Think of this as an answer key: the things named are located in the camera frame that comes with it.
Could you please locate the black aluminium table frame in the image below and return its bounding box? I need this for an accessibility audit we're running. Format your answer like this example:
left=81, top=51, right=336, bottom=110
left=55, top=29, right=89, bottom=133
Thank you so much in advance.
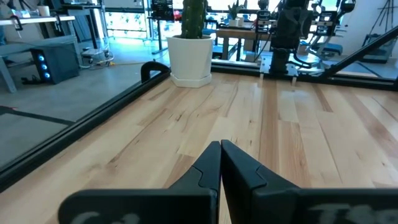
left=0, top=26, right=398, bottom=194

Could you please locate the black board on stand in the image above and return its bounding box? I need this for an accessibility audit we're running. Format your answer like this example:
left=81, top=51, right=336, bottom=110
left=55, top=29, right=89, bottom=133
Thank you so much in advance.
left=150, top=0, right=175, bottom=55

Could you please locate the white cup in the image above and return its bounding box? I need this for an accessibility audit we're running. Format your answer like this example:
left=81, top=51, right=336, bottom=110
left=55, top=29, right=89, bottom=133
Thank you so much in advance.
left=37, top=4, right=52, bottom=17

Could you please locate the computer tower with blue lights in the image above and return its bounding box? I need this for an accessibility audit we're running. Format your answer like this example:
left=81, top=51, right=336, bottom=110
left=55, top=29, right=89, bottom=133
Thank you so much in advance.
left=30, top=42, right=81, bottom=86

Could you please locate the wooden table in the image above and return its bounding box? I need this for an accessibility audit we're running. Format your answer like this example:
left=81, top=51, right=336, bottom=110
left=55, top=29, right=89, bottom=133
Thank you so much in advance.
left=215, top=27, right=275, bottom=62

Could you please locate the white plant pot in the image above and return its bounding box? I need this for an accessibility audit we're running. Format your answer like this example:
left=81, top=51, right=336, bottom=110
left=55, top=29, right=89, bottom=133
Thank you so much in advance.
left=166, top=34, right=216, bottom=90

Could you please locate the small potted plant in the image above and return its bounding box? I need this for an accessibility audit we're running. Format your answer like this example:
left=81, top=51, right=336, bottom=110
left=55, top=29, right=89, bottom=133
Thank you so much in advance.
left=227, top=0, right=246, bottom=28

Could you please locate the dark computer tower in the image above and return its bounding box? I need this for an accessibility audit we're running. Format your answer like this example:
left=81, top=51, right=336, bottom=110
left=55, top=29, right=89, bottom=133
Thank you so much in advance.
left=0, top=34, right=79, bottom=95

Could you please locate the black white equipment box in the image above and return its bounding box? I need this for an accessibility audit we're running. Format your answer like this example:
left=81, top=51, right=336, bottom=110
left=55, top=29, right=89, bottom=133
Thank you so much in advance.
left=254, top=9, right=272, bottom=34

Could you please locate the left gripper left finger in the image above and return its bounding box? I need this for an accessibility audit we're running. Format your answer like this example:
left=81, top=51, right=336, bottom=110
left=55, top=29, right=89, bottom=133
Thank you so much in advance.
left=57, top=140, right=223, bottom=224

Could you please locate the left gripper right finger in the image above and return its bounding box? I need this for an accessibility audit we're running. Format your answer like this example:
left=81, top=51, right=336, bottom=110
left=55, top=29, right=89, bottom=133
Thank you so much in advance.
left=220, top=139, right=398, bottom=224

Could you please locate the green cactus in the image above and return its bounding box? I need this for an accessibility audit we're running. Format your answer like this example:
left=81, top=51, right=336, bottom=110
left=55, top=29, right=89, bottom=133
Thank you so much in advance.
left=180, top=0, right=209, bottom=40

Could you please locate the blue chair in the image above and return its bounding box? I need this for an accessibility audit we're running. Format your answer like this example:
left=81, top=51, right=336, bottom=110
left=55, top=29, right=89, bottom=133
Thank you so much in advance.
left=305, top=41, right=345, bottom=60

